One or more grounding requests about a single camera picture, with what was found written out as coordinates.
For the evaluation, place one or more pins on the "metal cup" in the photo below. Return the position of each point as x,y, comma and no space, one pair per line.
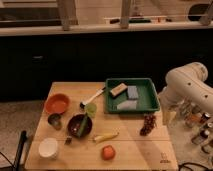
55,121

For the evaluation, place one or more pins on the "wooden block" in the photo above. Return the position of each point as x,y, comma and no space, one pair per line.
118,89

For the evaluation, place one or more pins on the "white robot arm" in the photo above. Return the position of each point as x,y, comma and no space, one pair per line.
186,82

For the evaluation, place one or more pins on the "yellow banana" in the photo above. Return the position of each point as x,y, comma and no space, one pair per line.
104,137

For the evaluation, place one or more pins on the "green plastic tray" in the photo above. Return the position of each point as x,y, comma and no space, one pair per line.
146,103

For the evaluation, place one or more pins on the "black pole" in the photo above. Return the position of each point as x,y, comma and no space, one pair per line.
22,140

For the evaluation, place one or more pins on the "red apple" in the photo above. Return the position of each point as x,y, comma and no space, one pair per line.
108,152

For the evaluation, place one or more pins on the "dark grape bunch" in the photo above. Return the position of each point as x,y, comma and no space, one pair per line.
149,125

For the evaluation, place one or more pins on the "dark brown bowl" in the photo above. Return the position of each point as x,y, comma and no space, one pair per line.
74,126

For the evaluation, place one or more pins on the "small dark object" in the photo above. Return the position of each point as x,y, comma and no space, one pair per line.
68,140

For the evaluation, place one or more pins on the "white handled brush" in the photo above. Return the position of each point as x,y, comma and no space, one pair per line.
85,102

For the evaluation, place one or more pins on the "white cup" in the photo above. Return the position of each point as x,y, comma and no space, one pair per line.
48,148

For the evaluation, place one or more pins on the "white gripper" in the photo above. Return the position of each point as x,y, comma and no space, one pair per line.
166,114

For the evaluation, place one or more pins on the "green spatula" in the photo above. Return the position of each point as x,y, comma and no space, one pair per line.
90,110

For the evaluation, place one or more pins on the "orange bowl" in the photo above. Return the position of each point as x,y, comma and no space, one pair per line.
57,103

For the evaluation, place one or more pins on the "grey sponge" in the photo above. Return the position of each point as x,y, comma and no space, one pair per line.
127,105

